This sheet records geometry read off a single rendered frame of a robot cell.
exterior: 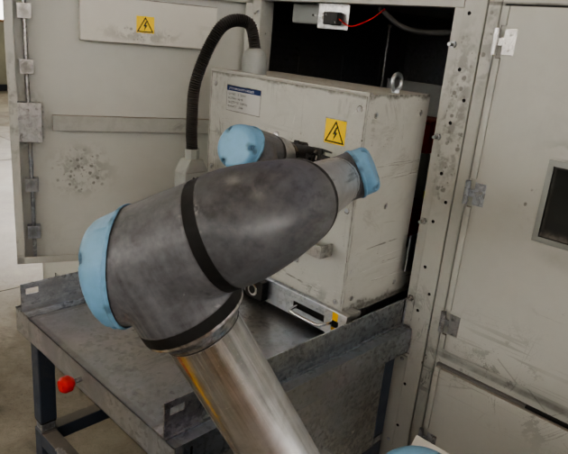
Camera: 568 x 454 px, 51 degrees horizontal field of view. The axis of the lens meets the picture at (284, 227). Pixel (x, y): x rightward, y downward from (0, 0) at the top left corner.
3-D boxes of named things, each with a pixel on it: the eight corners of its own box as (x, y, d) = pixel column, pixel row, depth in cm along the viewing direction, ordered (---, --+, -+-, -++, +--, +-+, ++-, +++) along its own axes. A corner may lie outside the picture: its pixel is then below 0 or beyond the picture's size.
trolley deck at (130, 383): (174, 479, 95) (175, 448, 93) (16, 329, 136) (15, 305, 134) (407, 350, 142) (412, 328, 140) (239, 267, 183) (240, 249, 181)
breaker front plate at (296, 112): (336, 318, 129) (365, 95, 114) (200, 250, 160) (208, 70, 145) (340, 316, 129) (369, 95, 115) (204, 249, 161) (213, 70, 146)
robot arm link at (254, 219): (293, 132, 48) (364, 131, 95) (178, 178, 51) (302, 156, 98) (342, 265, 49) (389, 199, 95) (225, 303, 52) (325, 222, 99)
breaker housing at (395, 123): (342, 318, 129) (371, 93, 114) (201, 249, 161) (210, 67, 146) (457, 269, 164) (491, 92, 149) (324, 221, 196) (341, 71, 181)
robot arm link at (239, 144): (222, 181, 94) (207, 132, 96) (256, 186, 104) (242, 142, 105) (262, 162, 91) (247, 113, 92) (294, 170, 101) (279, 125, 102)
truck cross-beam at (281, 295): (343, 341, 128) (346, 317, 126) (192, 263, 163) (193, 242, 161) (357, 335, 131) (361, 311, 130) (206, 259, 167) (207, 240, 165)
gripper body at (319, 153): (325, 189, 116) (298, 184, 105) (288, 181, 120) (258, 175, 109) (334, 150, 115) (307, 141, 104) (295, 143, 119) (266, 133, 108)
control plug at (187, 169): (183, 231, 146) (186, 161, 141) (171, 225, 150) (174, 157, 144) (208, 225, 152) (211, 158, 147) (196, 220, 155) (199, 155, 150)
